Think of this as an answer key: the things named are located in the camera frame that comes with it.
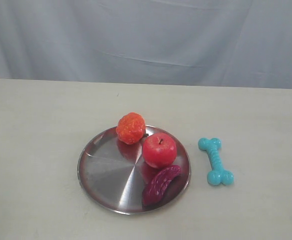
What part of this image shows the red apple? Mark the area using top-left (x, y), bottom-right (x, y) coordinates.
top-left (142, 132), bottom-right (177, 169)

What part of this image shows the round stainless steel plate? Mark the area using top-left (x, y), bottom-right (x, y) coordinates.
top-left (77, 127), bottom-right (192, 215)

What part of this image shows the orange bumpy ball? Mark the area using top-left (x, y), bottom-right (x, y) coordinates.
top-left (115, 112), bottom-right (146, 145)

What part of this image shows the purple toy sweet potato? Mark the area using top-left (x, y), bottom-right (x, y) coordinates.
top-left (141, 165), bottom-right (181, 207)

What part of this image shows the white backdrop cloth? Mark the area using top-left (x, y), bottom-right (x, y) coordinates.
top-left (0, 0), bottom-right (292, 89)

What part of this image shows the teal toy bone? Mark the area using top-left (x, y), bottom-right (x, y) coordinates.
top-left (198, 137), bottom-right (234, 186)

